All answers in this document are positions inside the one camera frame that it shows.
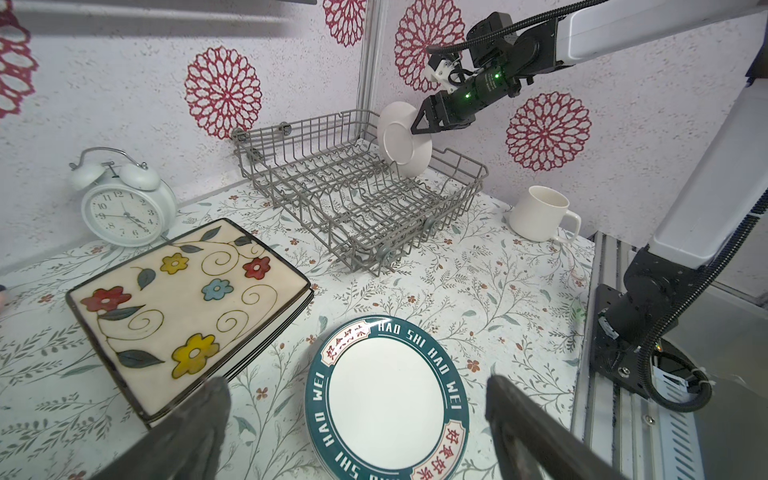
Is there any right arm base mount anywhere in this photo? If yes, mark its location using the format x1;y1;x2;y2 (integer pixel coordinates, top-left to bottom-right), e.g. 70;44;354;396
590;284;669;399

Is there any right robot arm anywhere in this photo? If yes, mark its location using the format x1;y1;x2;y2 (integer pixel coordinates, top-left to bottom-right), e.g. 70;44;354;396
405;1;767;397

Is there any black square plate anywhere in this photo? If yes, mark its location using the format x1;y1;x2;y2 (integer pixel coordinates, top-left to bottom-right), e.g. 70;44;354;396
213;288;314;381
66;218;312;427

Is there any white round plate four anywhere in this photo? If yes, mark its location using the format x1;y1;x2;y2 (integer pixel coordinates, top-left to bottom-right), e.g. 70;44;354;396
377;101;432;178

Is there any grey wire dish rack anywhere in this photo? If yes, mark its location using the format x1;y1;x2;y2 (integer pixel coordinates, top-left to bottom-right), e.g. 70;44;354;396
230;109;488;275

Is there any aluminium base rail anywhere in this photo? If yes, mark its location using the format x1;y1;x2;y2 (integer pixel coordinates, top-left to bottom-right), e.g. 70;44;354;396
569;230;709;480

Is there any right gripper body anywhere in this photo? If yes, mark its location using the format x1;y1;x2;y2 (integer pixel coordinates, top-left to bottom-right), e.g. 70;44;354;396
443;61;520;123

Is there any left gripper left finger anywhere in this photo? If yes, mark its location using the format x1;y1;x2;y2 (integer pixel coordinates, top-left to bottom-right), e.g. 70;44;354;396
94;377;231;479

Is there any white round plate three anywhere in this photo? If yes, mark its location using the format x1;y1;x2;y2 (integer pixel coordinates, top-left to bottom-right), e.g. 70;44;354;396
304;315;470;479

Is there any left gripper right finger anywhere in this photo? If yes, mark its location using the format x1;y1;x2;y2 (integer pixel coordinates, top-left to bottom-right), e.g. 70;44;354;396
485;375;623;479

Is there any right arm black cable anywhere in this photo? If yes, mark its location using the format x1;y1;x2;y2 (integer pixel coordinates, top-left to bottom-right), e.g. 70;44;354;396
427;0;768;414

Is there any white ceramic mug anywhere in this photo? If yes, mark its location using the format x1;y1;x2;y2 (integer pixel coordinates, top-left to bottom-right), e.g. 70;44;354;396
506;185;582;243

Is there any white alarm clock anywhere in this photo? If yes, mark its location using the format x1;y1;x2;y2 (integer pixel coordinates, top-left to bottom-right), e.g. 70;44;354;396
69;146;177;248

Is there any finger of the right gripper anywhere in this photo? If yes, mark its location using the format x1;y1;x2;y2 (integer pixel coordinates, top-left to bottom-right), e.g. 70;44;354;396
410;95;456;135

